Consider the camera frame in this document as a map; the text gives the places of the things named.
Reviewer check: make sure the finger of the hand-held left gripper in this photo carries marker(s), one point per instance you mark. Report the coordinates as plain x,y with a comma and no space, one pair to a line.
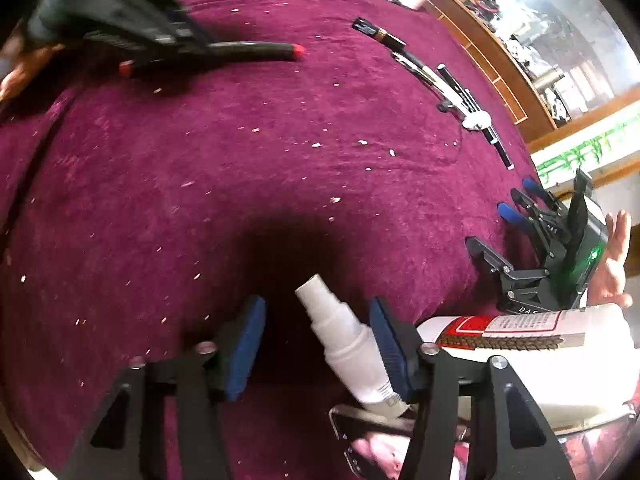
150,52
170,10

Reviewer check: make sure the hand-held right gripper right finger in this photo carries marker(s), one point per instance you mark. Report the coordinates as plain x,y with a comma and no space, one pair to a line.
395,350

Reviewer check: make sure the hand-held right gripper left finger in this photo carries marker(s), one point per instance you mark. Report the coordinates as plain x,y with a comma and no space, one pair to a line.
245,350

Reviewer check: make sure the white spray bottle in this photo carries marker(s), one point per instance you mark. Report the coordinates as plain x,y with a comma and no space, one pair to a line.
345,340

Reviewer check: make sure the black marker red caps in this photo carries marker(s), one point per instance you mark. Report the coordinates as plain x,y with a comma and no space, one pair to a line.
260,51

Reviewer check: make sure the person's left hand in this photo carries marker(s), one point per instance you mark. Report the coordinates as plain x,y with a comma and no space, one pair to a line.
25,72

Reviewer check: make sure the black smartphone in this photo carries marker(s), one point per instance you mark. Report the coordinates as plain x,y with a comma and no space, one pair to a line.
370,445

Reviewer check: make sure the white liquor bottle red label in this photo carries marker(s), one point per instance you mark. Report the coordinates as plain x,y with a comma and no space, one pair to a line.
550,390

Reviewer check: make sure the black marker pink cap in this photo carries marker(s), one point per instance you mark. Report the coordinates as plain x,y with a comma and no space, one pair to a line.
500,150

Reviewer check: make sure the small white plastic object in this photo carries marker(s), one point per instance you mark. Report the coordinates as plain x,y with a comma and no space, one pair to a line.
477,121

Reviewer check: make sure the small black cap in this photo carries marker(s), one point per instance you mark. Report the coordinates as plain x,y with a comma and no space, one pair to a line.
445,106

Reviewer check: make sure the yellow pen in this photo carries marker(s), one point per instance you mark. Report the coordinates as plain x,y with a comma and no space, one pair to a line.
417,70

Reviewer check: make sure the black pen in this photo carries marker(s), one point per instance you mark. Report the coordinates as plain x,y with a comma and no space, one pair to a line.
437,92

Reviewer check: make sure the black marker blue cap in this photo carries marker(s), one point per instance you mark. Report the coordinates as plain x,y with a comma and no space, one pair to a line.
457,87

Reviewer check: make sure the wooden cabinet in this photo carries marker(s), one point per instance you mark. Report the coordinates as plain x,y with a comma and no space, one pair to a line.
500,65

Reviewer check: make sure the bamboo print wall panel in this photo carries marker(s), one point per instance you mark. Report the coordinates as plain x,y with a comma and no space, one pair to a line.
585,152

